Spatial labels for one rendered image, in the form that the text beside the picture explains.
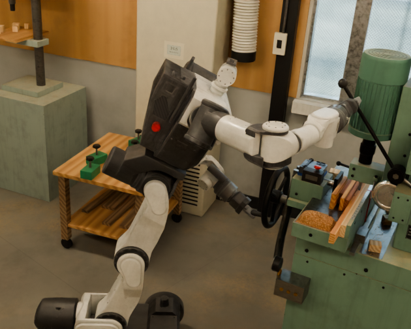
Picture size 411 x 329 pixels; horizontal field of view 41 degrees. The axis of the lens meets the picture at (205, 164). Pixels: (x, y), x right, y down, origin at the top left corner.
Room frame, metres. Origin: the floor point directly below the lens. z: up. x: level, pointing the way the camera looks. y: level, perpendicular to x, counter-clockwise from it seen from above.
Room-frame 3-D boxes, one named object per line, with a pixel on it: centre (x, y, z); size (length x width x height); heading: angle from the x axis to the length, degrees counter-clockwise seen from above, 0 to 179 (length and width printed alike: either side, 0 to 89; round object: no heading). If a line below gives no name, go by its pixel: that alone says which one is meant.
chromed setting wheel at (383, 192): (1.83, -0.69, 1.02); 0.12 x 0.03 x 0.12; 64
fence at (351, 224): (1.97, -0.65, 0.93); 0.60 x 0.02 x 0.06; 154
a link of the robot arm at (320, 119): (1.68, -0.36, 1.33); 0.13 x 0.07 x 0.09; 141
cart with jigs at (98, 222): (2.99, 0.48, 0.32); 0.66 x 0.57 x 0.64; 162
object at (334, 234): (1.91, -0.58, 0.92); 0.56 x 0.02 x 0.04; 154
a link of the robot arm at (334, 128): (1.73, -0.38, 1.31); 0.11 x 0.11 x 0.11; 64
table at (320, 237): (2.04, -0.52, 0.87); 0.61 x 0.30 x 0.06; 154
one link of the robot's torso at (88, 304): (1.91, 0.41, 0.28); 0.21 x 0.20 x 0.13; 94
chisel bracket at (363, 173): (1.99, -0.64, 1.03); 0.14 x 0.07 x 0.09; 64
